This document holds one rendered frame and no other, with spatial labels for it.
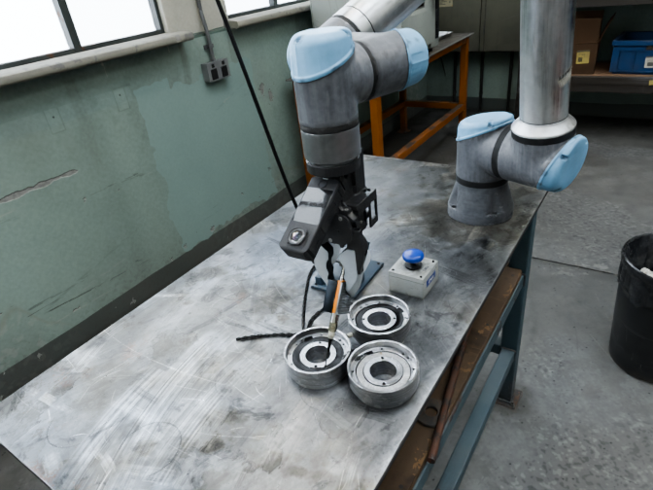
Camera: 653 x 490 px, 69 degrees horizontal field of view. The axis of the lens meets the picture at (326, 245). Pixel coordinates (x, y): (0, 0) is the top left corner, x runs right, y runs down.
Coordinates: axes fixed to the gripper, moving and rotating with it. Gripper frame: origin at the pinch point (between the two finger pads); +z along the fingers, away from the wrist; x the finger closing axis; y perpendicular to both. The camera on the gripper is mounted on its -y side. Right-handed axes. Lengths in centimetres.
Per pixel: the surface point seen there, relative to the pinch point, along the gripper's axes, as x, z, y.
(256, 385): 9.9, 13.3, -11.8
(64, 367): 44, 13, -23
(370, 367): -6.1, 10.6, -3.4
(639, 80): -37, 49, 339
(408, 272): -2.9, 8.8, 19.4
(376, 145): 86, 51, 187
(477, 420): -12, 69, 41
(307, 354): 4.6, 11.1, -4.5
